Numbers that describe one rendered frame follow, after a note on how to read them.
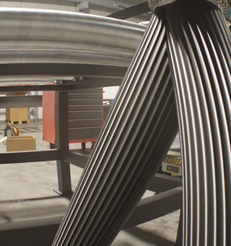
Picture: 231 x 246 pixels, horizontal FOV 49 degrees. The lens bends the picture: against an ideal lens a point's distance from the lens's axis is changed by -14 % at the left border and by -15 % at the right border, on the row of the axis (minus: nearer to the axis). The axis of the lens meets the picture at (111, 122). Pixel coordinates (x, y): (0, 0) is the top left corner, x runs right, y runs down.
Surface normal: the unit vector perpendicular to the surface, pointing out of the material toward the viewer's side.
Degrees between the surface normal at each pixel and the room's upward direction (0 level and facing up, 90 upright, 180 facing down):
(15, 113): 90
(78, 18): 70
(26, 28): 110
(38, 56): 121
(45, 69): 90
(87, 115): 90
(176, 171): 90
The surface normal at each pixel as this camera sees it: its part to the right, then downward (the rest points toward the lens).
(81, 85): -0.82, 0.04
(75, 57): 0.50, 0.55
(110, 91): 0.18, 0.06
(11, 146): 0.40, 0.05
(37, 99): 0.61, 0.04
